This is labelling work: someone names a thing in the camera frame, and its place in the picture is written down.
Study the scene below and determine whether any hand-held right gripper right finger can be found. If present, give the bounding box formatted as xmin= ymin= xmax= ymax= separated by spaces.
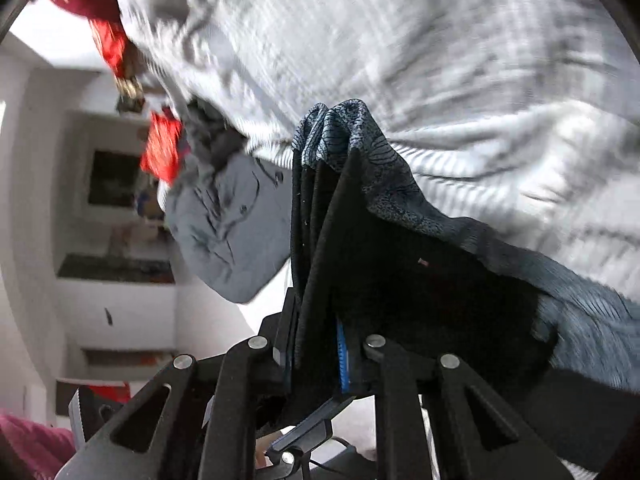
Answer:
xmin=335 ymin=320 xmax=576 ymax=480

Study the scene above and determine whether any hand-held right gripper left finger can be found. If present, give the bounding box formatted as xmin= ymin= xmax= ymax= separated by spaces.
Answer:
xmin=55 ymin=287 xmax=301 ymax=480

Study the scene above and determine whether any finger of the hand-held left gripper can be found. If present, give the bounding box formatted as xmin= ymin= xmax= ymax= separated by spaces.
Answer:
xmin=265 ymin=396 xmax=357 ymax=468

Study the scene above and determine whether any black pants blue floral trim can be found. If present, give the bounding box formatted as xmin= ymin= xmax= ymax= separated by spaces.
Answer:
xmin=289 ymin=99 xmax=640 ymax=473

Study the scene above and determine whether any grey button jacket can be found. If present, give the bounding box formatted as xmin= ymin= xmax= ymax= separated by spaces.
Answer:
xmin=164 ymin=97 xmax=297 ymax=305

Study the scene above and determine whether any pink cloth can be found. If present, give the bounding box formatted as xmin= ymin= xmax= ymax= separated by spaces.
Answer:
xmin=0 ymin=409 xmax=77 ymax=480

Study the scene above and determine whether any dark framed panel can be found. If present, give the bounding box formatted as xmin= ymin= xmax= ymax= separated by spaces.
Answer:
xmin=87 ymin=149 xmax=143 ymax=207

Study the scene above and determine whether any red cloth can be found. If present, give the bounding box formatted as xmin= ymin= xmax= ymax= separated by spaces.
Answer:
xmin=139 ymin=110 xmax=183 ymax=185
xmin=87 ymin=17 xmax=132 ymax=78

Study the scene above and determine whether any grey white striped quilt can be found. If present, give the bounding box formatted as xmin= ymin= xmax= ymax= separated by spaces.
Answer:
xmin=105 ymin=0 xmax=638 ymax=306

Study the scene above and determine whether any black cable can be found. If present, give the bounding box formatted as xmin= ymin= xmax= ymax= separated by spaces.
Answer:
xmin=300 ymin=437 xmax=362 ymax=475

